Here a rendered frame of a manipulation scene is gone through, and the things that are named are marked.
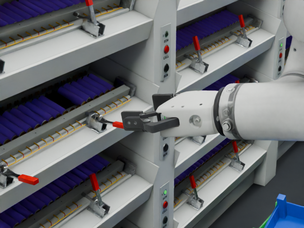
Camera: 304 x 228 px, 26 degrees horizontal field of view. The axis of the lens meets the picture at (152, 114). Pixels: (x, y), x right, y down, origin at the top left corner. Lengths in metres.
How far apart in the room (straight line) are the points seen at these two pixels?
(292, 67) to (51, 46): 0.42
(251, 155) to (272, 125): 1.20
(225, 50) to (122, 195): 0.56
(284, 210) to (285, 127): 0.93
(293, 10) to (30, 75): 0.46
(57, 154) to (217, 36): 0.75
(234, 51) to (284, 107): 0.93
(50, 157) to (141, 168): 0.37
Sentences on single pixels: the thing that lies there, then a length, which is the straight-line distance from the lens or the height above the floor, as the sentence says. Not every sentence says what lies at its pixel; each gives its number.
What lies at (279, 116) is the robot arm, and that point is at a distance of 0.92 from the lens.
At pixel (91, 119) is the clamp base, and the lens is 1.31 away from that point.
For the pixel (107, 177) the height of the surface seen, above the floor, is 0.36.
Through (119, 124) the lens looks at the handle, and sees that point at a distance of 1.27.
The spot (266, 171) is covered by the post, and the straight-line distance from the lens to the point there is 2.22.
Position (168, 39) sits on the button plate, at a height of 0.66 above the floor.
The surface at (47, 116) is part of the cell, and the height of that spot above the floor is 0.56.
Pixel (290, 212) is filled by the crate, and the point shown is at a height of 0.12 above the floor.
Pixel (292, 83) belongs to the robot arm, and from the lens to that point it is 0.94.
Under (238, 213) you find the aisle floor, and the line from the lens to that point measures 2.07.
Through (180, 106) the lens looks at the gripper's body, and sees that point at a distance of 0.99.
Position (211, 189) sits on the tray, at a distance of 1.90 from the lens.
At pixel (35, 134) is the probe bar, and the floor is 0.56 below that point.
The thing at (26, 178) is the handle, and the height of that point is 0.55.
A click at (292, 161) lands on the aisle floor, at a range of 2.42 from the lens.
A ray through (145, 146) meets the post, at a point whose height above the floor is 0.41.
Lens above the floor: 1.04
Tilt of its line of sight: 22 degrees down
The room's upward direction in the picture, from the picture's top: straight up
